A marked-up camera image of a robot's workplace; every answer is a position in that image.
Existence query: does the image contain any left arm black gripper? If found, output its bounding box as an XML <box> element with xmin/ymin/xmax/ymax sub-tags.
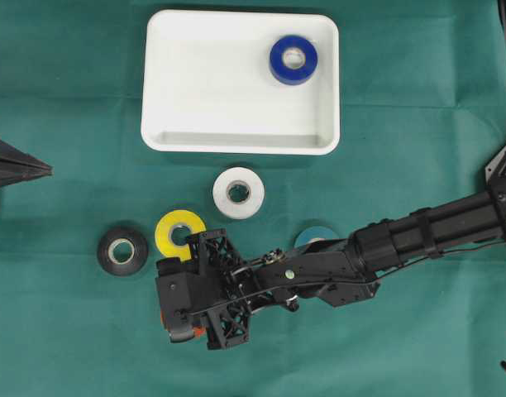
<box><xmin>0</xmin><ymin>140</ymin><xmax>52</xmax><ymax>188</ymax></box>

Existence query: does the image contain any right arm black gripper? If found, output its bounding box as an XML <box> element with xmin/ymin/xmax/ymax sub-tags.
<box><xmin>186</xmin><ymin>229</ymin><xmax>285</xmax><ymax>350</ymax></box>

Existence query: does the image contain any red-orange tape roll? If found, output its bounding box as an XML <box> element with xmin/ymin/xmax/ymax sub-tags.
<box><xmin>160</xmin><ymin>313</ymin><xmax>206</xmax><ymax>338</ymax></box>

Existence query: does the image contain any yellow tape roll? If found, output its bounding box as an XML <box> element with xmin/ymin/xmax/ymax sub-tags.
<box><xmin>155</xmin><ymin>209</ymin><xmax>206</xmax><ymax>261</ymax></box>

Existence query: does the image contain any white tape roll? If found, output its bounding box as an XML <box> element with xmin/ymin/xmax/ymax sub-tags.
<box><xmin>212</xmin><ymin>167</ymin><xmax>265</xmax><ymax>220</ymax></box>

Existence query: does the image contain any blue tape roll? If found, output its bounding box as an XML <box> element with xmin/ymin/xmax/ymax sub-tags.
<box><xmin>270</xmin><ymin>35</ymin><xmax>318</xmax><ymax>85</ymax></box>

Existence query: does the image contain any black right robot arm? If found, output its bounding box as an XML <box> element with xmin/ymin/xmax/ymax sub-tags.
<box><xmin>177</xmin><ymin>189</ymin><xmax>506</xmax><ymax>350</ymax></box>

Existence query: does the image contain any black tape roll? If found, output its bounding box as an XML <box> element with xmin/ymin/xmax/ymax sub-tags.
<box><xmin>97</xmin><ymin>227</ymin><xmax>149</xmax><ymax>277</ymax></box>

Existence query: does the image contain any green tape roll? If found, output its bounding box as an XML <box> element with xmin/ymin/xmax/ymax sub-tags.
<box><xmin>294</xmin><ymin>226</ymin><xmax>339</xmax><ymax>248</ymax></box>

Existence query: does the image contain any white plastic tray case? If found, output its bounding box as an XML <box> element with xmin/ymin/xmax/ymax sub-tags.
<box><xmin>141</xmin><ymin>9</ymin><xmax>341</xmax><ymax>155</ymax></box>

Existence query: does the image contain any green table cloth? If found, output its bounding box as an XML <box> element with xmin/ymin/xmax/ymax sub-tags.
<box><xmin>0</xmin><ymin>1</ymin><xmax>506</xmax><ymax>396</ymax></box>

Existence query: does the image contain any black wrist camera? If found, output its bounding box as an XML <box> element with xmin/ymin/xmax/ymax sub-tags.
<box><xmin>155</xmin><ymin>257</ymin><xmax>195</xmax><ymax>343</ymax></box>

